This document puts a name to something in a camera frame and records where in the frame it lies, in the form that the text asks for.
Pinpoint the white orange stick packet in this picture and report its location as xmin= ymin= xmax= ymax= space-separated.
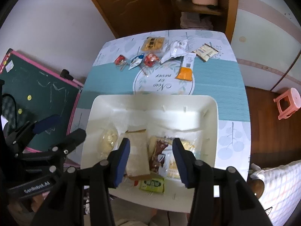
xmin=176 ymin=53 xmax=196 ymax=82

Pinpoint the blue white candy packet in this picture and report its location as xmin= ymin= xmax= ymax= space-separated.
xmin=128 ymin=53 xmax=144 ymax=70

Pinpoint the small red snack packet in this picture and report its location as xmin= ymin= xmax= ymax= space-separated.
xmin=114 ymin=55 xmax=127 ymax=66

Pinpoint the red candy packet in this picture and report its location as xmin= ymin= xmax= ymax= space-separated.
xmin=144 ymin=53 xmax=160 ymax=67

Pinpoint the cream Lipo biscuit packet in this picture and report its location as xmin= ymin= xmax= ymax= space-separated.
xmin=193 ymin=43 xmax=219 ymax=62

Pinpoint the white red-striped snack bag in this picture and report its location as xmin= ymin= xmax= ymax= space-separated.
xmin=160 ymin=39 xmax=188 ymax=64

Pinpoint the sliced bread package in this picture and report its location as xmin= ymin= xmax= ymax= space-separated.
xmin=125 ymin=132 xmax=150 ymax=177

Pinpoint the round yellow bun package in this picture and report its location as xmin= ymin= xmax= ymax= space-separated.
xmin=97 ymin=125 xmax=118 ymax=160

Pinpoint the brown chocolate snack packet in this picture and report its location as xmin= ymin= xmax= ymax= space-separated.
xmin=149 ymin=137 xmax=169 ymax=173

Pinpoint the green snack packet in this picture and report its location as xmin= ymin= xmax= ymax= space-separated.
xmin=139 ymin=178 xmax=164 ymax=194

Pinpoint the white plastic tray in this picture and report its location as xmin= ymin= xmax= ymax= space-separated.
xmin=81 ymin=94 xmax=218 ymax=213

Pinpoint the patterned teal tablecloth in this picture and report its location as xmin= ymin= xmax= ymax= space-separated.
xmin=71 ymin=30 xmax=251 ymax=178

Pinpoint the white checked bedding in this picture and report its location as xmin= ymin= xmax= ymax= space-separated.
xmin=250 ymin=160 xmax=300 ymax=225

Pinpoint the pink plastic stool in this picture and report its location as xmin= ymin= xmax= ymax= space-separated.
xmin=274 ymin=88 xmax=301 ymax=120

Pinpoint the yellow cracker pack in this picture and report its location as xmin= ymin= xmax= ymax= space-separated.
xmin=141 ymin=37 xmax=165 ymax=52

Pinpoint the folded pink cloth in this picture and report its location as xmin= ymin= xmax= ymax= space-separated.
xmin=180 ymin=12 xmax=213 ymax=30

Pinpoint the wooden shelf unit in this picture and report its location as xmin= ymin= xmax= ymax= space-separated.
xmin=171 ymin=0 xmax=238 ymax=41

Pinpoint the brown wooden door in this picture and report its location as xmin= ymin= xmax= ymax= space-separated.
xmin=91 ymin=0 xmax=173 ymax=38

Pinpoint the green chalkboard pink frame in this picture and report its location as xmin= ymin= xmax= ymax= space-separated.
xmin=1 ymin=48 xmax=82 ymax=151

